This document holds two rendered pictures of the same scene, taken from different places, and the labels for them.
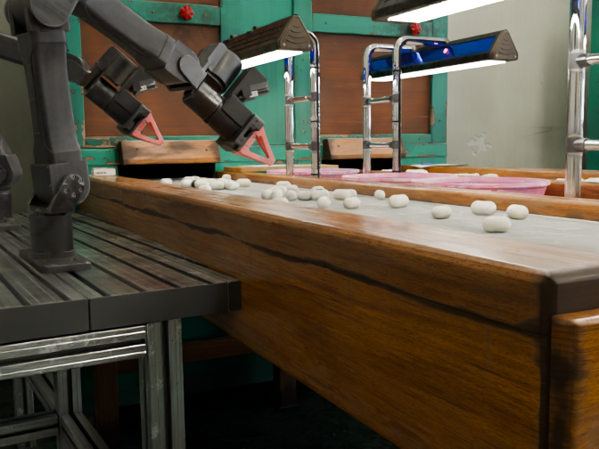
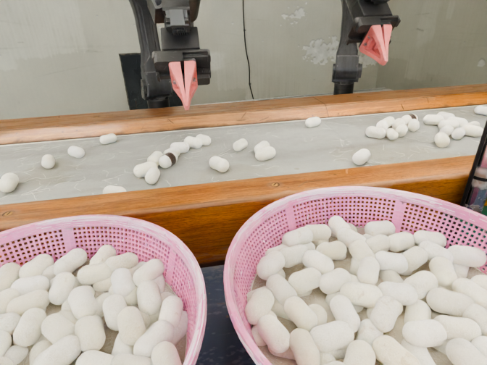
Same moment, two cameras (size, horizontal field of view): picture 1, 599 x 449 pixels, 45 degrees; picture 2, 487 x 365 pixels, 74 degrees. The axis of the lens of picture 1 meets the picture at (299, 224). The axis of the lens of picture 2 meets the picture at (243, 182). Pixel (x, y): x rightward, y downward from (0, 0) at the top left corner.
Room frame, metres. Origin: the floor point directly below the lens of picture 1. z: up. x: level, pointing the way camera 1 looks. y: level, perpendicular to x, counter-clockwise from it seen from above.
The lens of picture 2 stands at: (1.63, -0.45, 0.95)
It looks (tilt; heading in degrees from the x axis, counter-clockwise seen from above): 27 degrees down; 108
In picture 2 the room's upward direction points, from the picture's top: 2 degrees counter-clockwise
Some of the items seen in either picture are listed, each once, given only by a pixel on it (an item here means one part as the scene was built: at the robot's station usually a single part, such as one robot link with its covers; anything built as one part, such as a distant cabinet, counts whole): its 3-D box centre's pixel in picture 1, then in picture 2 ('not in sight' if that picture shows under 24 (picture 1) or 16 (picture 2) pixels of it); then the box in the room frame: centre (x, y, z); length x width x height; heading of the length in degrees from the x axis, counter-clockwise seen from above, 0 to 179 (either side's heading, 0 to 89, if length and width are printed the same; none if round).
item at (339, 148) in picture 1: (365, 148); not in sight; (2.46, -0.23, 0.83); 0.30 x 0.06 x 0.07; 116
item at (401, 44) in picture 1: (406, 123); not in sight; (2.00, -0.30, 0.90); 0.20 x 0.19 x 0.45; 26
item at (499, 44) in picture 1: (429, 59); not in sight; (2.04, -0.37, 1.08); 0.62 x 0.08 x 0.07; 26
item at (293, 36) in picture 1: (241, 50); not in sight; (1.79, 0.14, 1.08); 0.62 x 0.08 x 0.07; 26
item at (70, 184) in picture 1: (53, 194); (157, 87); (1.11, 0.38, 0.77); 0.09 x 0.06 x 0.06; 44
